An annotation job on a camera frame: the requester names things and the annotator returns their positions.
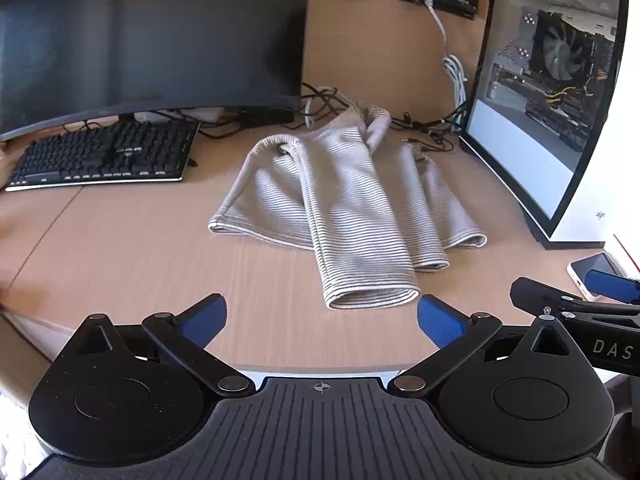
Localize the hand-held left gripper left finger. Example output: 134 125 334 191
75 292 256 397

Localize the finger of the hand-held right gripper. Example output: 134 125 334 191
510 277 640 317
585 269 640 306

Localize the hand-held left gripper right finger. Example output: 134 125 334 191
389 294 576 397

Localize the grey striped garment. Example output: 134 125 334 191
207 102 488 311

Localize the white smartphone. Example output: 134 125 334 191
566 252 626 302

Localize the white red-edged paper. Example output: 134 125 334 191
612 232 640 281

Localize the black computer keyboard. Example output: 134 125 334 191
4 120 201 192

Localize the white power adapter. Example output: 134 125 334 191
135 106 226 124

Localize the black curved computer monitor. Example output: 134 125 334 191
0 0 313 143

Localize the black audio jack cable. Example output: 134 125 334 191
402 137 457 155

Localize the light grey cable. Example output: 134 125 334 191
304 85 346 129

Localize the white power cable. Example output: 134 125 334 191
412 0 469 133

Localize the black cable bundle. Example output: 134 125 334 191
295 82 468 153

